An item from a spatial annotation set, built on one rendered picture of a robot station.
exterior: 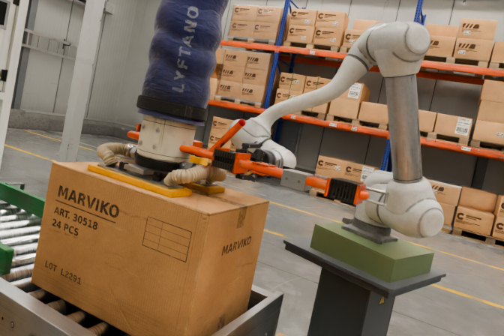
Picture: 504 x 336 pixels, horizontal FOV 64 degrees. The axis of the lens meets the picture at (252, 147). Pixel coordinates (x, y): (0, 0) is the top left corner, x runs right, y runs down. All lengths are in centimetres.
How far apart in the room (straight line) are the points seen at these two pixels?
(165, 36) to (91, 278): 75
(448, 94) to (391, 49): 817
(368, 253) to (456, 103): 811
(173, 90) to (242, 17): 848
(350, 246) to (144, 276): 78
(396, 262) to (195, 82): 92
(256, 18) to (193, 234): 859
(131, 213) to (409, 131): 94
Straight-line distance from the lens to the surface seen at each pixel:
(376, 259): 156
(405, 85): 145
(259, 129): 148
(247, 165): 114
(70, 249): 138
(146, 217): 116
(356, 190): 102
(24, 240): 194
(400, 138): 148
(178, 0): 128
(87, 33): 425
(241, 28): 959
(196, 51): 125
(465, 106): 953
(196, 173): 117
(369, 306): 172
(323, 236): 167
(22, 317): 133
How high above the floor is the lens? 119
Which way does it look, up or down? 3 degrees down
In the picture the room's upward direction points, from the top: 12 degrees clockwise
